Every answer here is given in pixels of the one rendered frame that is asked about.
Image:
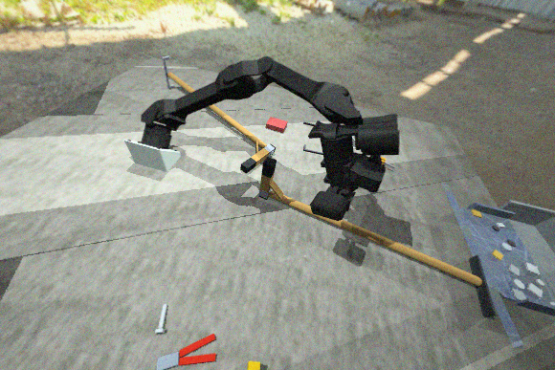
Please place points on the pliers with red handles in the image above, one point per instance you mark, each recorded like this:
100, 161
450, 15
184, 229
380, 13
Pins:
170, 360

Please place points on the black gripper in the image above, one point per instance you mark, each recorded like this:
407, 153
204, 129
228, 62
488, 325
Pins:
335, 201

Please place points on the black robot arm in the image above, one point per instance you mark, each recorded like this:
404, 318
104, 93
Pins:
374, 136

